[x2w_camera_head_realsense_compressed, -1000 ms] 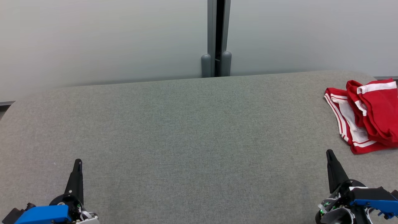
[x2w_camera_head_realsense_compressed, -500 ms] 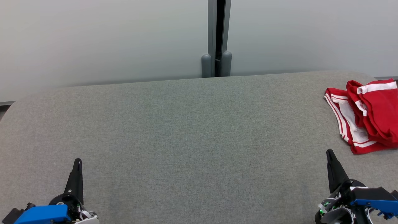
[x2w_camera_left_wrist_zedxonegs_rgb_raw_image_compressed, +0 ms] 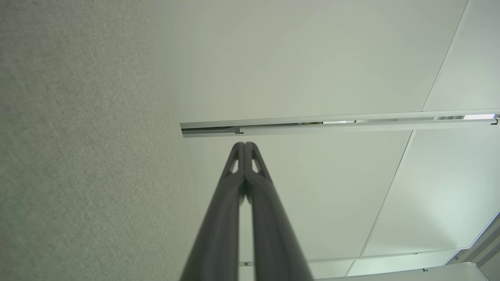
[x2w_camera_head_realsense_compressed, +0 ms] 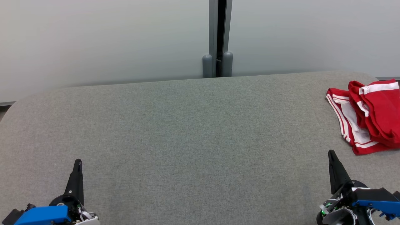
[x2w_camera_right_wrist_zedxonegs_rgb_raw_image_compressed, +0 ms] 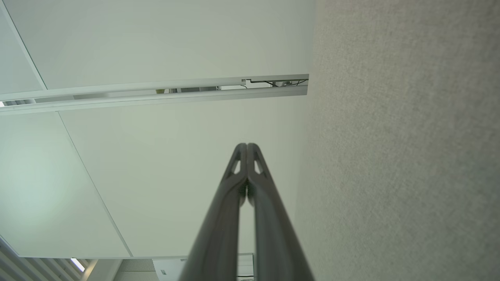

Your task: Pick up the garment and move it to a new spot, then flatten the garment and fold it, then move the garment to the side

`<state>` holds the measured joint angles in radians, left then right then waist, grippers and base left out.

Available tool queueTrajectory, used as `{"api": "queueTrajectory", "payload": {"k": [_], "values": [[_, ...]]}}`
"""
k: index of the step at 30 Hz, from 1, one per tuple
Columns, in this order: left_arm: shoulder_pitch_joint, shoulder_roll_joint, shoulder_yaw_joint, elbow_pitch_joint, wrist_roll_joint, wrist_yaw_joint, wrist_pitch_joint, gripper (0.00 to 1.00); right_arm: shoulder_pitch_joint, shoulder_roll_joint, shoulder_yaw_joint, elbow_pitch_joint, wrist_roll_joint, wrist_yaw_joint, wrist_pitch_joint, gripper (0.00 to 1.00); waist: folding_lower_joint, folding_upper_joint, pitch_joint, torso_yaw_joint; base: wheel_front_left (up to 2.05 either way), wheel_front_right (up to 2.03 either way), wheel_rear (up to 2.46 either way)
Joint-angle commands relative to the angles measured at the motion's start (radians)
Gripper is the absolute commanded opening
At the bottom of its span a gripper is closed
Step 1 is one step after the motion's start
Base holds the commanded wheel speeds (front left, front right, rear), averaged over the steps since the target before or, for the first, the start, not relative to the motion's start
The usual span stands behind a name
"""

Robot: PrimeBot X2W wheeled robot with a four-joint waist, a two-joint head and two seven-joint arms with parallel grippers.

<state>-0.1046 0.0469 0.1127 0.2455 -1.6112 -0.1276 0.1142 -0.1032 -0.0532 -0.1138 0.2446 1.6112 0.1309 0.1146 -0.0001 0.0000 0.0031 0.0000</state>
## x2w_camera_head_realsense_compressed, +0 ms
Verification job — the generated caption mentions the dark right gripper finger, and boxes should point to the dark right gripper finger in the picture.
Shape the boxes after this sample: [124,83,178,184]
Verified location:
[327,150,352,195]

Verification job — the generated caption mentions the red white jersey shirt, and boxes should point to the red white jersey shirt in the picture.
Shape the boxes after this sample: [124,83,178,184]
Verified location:
[326,88,400,156]

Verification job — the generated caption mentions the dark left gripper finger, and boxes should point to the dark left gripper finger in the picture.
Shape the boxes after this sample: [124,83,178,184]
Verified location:
[64,159,85,206]

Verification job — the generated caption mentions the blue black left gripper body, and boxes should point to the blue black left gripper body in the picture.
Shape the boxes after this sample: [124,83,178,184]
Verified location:
[1,194,94,225]

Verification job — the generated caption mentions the grey partition frame post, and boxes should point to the grey partition frame post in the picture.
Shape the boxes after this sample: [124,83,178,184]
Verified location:
[209,0,233,78]

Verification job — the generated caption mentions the red white shorts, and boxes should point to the red white shorts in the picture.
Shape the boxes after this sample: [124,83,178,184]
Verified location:
[348,79,400,149]

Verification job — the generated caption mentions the grey cylindrical bumper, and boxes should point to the grey cylindrical bumper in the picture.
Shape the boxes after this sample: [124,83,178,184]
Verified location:
[222,52,233,77]
[202,55,213,78]

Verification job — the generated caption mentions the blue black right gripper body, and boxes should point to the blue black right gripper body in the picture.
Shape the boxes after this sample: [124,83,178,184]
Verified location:
[316,180,400,225]

